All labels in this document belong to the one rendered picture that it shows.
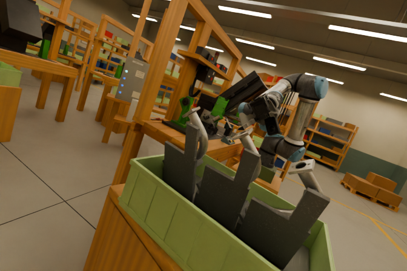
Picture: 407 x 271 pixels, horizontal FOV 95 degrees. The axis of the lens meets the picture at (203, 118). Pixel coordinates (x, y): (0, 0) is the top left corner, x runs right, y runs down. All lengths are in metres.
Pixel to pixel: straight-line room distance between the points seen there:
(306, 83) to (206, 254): 0.97
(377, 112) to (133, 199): 11.17
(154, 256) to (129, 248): 0.13
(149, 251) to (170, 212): 0.14
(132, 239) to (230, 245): 0.35
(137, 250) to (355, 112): 10.89
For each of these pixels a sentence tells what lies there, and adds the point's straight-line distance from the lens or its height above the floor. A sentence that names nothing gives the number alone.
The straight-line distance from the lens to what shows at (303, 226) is 0.57.
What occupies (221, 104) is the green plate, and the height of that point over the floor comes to 1.20.
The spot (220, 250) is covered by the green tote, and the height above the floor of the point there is 0.91.
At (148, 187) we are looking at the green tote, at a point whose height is 0.92.
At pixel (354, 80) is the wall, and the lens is 11.32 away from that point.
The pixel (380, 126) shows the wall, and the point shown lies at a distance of 11.46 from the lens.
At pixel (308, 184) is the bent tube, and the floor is 1.14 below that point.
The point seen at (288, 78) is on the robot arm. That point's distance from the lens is 1.24.
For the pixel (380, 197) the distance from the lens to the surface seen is 7.74.
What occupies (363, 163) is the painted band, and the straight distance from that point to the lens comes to 11.40.
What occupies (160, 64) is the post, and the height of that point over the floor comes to 1.34.
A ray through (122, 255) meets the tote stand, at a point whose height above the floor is 0.65.
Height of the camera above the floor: 1.25
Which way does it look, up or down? 7 degrees down
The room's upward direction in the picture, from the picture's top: 21 degrees clockwise
